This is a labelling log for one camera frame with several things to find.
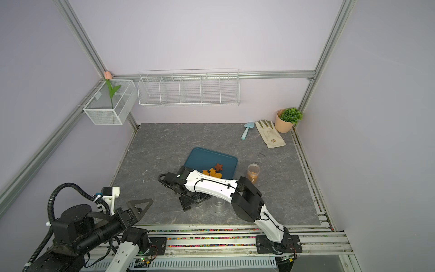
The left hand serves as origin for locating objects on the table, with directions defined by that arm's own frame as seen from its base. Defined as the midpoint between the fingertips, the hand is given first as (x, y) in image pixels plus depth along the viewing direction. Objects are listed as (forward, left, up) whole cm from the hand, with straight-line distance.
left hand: (147, 208), depth 56 cm
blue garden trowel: (+63, -48, -28) cm, 84 cm away
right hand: (+9, -13, -22) cm, 27 cm away
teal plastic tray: (+37, -15, -29) cm, 49 cm away
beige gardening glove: (+52, -62, -30) cm, 86 cm away
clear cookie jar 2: (+22, -43, -19) cm, 52 cm away
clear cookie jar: (+5, -16, -18) cm, 24 cm away
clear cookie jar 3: (+8, -24, -28) cm, 37 cm away
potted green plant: (+56, -70, -16) cm, 91 cm away
